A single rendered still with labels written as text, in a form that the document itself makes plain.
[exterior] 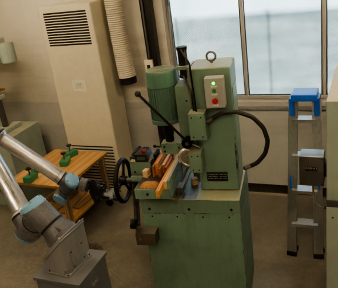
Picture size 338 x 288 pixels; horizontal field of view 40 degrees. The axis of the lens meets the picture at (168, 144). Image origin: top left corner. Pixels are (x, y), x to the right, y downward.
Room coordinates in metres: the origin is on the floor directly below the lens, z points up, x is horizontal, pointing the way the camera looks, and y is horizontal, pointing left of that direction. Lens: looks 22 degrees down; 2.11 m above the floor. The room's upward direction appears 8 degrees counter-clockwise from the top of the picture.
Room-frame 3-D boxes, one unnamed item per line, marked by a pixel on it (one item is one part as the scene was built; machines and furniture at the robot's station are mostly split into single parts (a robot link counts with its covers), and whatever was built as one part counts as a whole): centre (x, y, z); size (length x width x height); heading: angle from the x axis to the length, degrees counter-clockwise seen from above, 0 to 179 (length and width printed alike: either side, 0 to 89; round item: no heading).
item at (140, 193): (2.62, 0.09, 0.87); 0.61 x 0.30 x 0.06; 163
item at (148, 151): (2.64, 0.17, 0.99); 0.13 x 0.11 x 0.06; 163
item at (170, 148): (2.56, -0.03, 1.03); 0.14 x 0.07 x 0.09; 73
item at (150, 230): (2.36, 0.20, 0.58); 0.12 x 0.08 x 0.08; 73
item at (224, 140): (2.49, -0.29, 1.16); 0.22 x 0.22 x 0.72; 73
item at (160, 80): (2.57, -0.01, 1.35); 0.18 x 0.18 x 0.31
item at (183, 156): (2.41, -0.10, 1.02); 0.12 x 0.03 x 0.12; 73
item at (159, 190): (2.50, 0.01, 0.92); 0.60 x 0.02 x 0.04; 163
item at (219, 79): (2.34, -0.28, 1.40); 0.10 x 0.06 x 0.16; 73
